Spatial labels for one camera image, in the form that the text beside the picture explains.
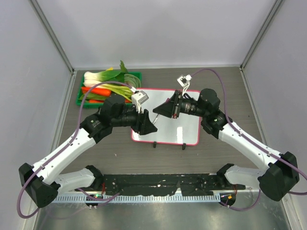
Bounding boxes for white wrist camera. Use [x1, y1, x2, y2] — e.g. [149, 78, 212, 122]
[177, 74, 192, 95]
[131, 87, 149, 113]

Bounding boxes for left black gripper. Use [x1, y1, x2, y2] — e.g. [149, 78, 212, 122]
[111, 102, 157, 135]

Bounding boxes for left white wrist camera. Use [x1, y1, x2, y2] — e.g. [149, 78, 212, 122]
[131, 87, 149, 113]

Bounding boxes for aluminium frame rail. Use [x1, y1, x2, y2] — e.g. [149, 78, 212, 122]
[240, 0, 285, 71]
[28, 0, 76, 151]

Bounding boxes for green plastic tray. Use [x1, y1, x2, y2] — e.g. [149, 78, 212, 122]
[75, 71, 142, 109]

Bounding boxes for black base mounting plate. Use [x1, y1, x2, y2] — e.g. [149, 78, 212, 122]
[74, 172, 245, 196]

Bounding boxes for orange carrot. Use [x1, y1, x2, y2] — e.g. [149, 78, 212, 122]
[81, 87, 112, 97]

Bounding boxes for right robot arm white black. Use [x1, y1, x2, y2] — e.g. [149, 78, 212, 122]
[153, 89, 299, 201]

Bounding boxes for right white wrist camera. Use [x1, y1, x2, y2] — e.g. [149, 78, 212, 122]
[177, 74, 192, 95]

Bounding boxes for pink framed whiteboard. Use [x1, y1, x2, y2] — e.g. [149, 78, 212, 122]
[131, 88, 201, 146]

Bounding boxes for aluminium frame rail right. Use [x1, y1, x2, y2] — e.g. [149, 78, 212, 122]
[240, 0, 285, 71]

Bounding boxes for green onion stalks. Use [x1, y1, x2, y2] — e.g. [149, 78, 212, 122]
[103, 74, 142, 100]

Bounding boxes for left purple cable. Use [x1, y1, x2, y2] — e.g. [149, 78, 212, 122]
[17, 82, 136, 219]

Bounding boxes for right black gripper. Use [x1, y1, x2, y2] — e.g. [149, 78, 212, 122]
[153, 90, 208, 119]

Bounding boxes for aluminium frame rail left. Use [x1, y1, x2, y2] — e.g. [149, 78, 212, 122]
[28, 0, 76, 151]

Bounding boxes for white slotted cable duct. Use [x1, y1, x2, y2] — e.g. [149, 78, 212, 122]
[53, 193, 221, 204]

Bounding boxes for bok choy white green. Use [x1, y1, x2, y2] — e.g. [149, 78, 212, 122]
[83, 60, 129, 87]

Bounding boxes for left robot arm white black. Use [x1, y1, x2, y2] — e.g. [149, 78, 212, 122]
[19, 91, 157, 208]

